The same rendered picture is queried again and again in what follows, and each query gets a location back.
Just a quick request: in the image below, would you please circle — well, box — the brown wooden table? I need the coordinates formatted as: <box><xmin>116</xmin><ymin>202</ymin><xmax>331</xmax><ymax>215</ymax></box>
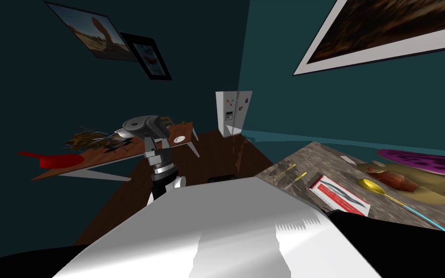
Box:
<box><xmin>17</xmin><ymin>115</ymin><xmax>201</xmax><ymax>182</ymax></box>

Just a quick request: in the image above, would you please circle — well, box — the black framed picture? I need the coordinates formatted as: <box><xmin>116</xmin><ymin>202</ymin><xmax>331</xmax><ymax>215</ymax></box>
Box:
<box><xmin>120</xmin><ymin>32</ymin><xmax>173</xmax><ymax>81</ymax></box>

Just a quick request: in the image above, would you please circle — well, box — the desert landscape picture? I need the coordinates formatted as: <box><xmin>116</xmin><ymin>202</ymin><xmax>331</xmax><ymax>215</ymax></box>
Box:
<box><xmin>44</xmin><ymin>0</ymin><xmax>137</xmax><ymax>62</ymax></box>

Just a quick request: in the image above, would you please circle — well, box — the white fridge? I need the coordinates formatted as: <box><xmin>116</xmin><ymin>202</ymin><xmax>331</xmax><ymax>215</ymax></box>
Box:
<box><xmin>215</xmin><ymin>90</ymin><xmax>253</xmax><ymax>139</ymax></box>

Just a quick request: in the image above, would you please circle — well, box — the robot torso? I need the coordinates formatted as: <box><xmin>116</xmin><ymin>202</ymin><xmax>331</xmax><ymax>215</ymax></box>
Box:
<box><xmin>52</xmin><ymin>175</ymin><xmax>382</xmax><ymax>278</ymax></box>

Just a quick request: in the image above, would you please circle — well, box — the gold fork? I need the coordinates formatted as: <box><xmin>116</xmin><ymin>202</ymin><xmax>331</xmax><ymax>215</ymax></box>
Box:
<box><xmin>272</xmin><ymin>164</ymin><xmax>297</xmax><ymax>182</ymax></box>

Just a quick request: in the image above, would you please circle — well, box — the gold knife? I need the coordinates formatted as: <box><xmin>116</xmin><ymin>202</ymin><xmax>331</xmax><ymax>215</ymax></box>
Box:
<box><xmin>284</xmin><ymin>171</ymin><xmax>308</xmax><ymax>190</ymax></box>

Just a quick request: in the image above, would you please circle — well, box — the red and white box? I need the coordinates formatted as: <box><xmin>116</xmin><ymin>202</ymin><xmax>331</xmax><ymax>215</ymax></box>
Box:
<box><xmin>309</xmin><ymin>175</ymin><xmax>372</xmax><ymax>217</ymax></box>

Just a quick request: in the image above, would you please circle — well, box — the brown bread loaf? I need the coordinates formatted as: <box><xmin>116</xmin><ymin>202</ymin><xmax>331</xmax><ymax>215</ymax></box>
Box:
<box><xmin>376</xmin><ymin>169</ymin><xmax>420</xmax><ymax>193</ymax></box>

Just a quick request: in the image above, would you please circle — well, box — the large white framed picture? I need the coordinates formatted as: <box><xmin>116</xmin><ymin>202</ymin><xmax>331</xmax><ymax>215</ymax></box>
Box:
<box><xmin>292</xmin><ymin>0</ymin><xmax>445</xmax><ymax>76</ymax></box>

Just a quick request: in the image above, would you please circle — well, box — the gold spoon with blue handle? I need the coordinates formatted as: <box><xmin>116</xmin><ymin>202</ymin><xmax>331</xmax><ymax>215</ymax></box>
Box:
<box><xmin>357</xmin><ymin>178</ymin><xmax>445</xmax><ymax>233</ymax></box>

